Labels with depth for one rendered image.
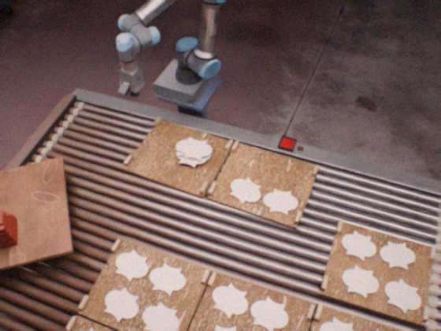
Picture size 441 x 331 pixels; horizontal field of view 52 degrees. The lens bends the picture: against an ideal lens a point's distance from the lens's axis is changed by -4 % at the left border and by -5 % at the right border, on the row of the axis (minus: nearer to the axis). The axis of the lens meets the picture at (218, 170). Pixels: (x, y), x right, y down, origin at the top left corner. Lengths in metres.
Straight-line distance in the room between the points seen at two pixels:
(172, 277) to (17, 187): 0.79
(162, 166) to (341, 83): 2.28
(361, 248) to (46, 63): 3.44
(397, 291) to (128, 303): 1.02
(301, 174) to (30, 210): 1.19
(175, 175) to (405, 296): 1.10
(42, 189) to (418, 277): 1.59
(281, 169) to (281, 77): 2.00
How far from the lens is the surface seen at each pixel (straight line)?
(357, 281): 1.88
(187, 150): 2.15
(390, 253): 1.98
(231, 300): 1.79
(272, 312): 1.78
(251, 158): 2.17
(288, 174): 2.12
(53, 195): 2.06
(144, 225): 2.01
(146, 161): 2.20
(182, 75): 2.49
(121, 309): 1.82
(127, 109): 2.49
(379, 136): 3.71
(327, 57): 4.34
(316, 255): 1.93
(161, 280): 1.84
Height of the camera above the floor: 2.59
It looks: 51 degrees down
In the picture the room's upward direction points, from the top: 2 degrees counter-clockwise
